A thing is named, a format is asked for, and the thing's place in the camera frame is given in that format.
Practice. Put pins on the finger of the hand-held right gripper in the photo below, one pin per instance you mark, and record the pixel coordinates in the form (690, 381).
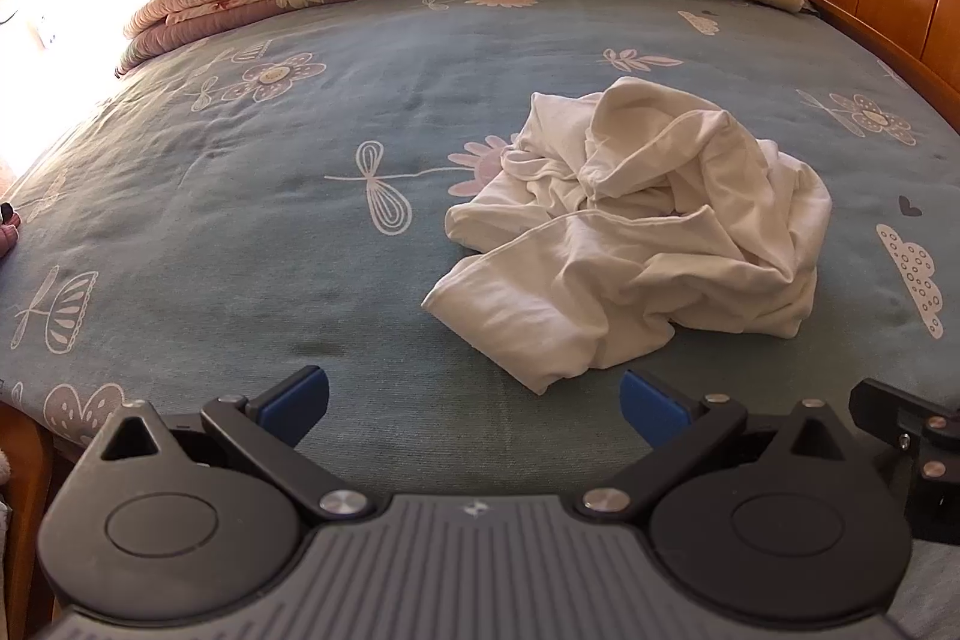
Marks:
(877, 411)

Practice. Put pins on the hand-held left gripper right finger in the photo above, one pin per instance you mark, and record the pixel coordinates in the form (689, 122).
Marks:
(652, 404)

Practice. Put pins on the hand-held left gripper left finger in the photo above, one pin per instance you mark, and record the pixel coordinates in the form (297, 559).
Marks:
(296, 396)

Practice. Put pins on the white printed shirt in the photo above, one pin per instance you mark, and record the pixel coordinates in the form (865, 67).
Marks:
(637, 235)

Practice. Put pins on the wooden bed side rail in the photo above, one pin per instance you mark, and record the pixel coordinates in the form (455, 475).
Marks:
(30, 497)

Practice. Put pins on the white wall socket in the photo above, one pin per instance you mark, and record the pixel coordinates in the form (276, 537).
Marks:
(49, 34)

